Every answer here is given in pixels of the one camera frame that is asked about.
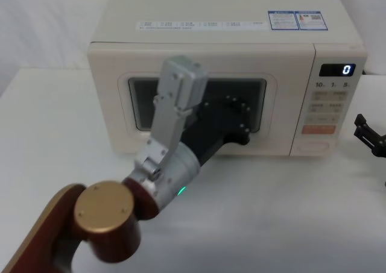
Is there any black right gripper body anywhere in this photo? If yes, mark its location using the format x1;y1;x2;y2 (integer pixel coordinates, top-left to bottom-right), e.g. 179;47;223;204
371;132;386;160

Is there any white curtain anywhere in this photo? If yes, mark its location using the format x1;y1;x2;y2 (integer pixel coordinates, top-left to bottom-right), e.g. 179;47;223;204
0;0;386;96

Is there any cream microwave oven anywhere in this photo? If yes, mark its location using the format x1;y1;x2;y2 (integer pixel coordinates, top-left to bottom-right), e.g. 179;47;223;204
87;0;369;158

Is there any cream oven door with window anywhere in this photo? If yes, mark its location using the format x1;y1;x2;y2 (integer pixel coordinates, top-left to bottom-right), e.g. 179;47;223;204
87;42;317;157

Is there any long white label strip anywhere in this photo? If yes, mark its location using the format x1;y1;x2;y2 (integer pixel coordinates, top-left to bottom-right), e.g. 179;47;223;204
137;20;270;31

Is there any white table cloth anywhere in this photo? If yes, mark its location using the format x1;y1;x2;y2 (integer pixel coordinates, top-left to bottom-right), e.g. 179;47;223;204
0;67;386;273

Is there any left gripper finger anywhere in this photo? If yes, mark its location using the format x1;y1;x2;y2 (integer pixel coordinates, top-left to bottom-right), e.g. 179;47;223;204
224;95;253;118
237;121;253;140

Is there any oven control panel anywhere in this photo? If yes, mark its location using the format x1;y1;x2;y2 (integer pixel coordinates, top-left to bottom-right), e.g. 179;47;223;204
290;45;369;158

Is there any blue bordered sticker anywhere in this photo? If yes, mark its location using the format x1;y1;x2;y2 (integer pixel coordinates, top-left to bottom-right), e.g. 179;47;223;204
267;10;329;31

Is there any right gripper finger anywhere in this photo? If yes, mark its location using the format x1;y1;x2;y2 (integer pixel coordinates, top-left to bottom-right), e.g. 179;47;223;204
352;113;382;149

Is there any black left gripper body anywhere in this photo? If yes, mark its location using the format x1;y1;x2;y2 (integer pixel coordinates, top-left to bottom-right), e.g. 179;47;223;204
179;98;252;168

